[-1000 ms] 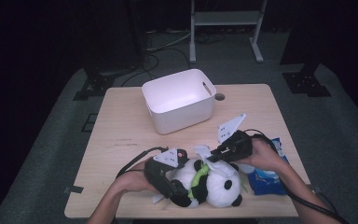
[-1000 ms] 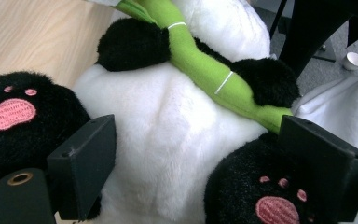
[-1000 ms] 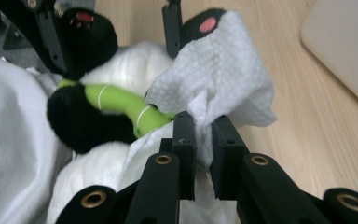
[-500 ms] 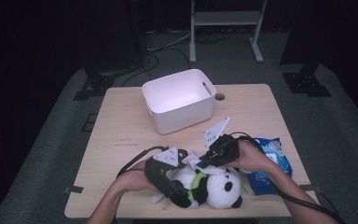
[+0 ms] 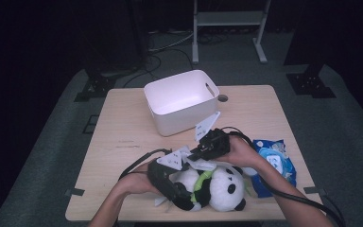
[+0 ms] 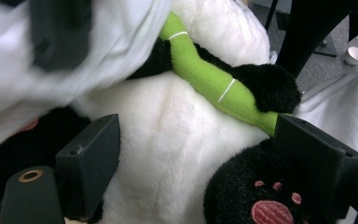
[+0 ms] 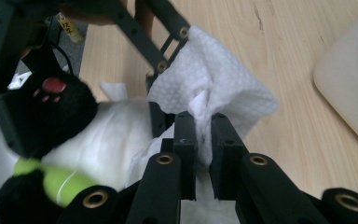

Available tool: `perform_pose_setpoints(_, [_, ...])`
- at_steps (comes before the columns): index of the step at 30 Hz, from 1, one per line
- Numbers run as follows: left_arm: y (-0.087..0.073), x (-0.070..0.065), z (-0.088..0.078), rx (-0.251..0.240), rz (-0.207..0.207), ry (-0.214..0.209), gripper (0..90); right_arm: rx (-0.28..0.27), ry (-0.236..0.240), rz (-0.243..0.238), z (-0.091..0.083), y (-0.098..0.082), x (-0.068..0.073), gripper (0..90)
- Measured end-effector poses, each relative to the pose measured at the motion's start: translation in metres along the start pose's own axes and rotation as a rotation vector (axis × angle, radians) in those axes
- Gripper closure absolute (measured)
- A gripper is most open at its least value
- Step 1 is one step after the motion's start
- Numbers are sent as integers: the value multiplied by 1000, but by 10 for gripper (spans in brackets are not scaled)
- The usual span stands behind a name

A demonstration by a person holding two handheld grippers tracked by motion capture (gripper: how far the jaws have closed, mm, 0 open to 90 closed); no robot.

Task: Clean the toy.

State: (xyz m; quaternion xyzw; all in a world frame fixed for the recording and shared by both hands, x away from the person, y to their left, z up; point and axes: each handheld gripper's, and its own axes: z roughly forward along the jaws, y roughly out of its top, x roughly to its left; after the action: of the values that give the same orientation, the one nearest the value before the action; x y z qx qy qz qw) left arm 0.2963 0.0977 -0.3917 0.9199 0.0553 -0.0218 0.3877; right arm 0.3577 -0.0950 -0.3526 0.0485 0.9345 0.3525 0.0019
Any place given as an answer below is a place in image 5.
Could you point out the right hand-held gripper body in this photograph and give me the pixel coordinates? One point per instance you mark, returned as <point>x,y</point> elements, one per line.
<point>216,143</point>

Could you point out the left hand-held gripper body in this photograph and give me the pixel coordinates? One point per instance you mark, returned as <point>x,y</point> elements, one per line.
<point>159,178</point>

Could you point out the white wet wipe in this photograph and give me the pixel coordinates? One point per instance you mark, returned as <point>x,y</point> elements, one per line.
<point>203,164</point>
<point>161,201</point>

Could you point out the white plastic storage bin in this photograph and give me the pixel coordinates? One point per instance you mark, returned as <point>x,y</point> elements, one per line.
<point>182,119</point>

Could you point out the panda plush toy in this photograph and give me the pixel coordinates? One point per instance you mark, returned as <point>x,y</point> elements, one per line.
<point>223,192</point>

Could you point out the blue wet wipes packet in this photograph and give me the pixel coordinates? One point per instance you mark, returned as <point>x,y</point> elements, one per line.
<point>283,157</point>

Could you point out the person's left hand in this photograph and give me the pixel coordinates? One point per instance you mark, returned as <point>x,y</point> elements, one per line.
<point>137,183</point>

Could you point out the person's right hand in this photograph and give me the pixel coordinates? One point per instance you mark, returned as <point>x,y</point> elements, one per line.
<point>242,154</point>

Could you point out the black tape strip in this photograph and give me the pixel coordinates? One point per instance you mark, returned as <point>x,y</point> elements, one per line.
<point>312,190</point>
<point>75,192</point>

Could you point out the black stand base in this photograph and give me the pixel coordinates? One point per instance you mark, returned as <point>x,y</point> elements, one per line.
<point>97,86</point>
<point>310,85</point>

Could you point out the white metal stand frame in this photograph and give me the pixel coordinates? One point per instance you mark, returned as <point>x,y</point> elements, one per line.
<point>230,18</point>

